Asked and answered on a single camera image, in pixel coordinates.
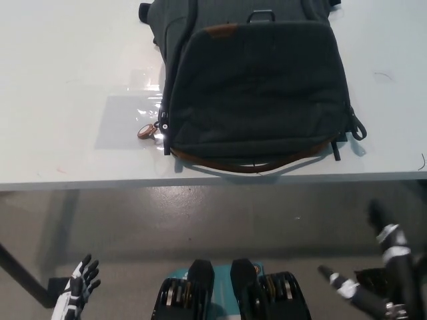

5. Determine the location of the robot left black ribbed block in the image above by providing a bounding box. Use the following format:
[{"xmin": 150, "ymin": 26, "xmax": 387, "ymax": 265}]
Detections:
[{"xmin": 149, "ymin": 259, "xmax": 215, "ymax": 320}]

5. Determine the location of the round brown leather tag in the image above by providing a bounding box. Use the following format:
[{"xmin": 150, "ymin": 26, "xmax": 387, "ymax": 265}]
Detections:
[{"xmin": 137, "ymin": 123, "xmax": 158, "ymax": 141}]

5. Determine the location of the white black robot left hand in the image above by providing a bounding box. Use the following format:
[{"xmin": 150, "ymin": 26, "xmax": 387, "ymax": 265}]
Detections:
[{"xmin": 49, "ymin": 254, "xmax": 101, "ymax": 320}]

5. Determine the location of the robot right black ribbed block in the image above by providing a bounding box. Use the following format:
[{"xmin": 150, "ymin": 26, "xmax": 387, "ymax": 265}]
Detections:
[{"xmin": 230, "ymin": 258, "xmax": 314, "ymax": 320}]

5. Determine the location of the robot black ribbed block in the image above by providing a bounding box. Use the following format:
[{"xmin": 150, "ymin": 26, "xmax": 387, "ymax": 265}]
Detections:
[
  {"xmin": 149, "ymin": 259, "xmax": 215, "ymax": 320},
  {"xmin": 230, "ymin": 258, "xmax": 314, "ymax": 320}
]

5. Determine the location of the dark grey fabric backpack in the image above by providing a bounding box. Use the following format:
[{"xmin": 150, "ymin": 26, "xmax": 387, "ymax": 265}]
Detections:
[{"xmin": 138, "ymin": 0, "xmax": 368, "ymax": 178}]

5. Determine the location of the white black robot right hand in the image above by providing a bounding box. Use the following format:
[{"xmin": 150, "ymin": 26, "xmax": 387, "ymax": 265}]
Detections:
[{"xmin": 318, "ymin": 199, "xmax": 427, "ymax": 320}]

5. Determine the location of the black table foot plate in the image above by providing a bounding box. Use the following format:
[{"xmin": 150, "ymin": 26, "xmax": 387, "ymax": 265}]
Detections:
[
  {"xmin": 354, "ymin": 268, "xmax": 388, "ymax": 295},
  {"xmin": 47, "ymin": 276, "xmax": 73, "ymax": 301}
]

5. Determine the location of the clear plastic sheet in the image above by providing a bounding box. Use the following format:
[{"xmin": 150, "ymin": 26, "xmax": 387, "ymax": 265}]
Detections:
[{"xmin": 94, "ymin": 65, "xmax": 167, "ymax": 151}]

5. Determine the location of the black table leg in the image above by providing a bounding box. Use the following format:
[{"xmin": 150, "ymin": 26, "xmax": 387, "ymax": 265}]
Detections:
[{"xmin": 0, "ymin": 242, "xmax": 51, "ymax": 308}]

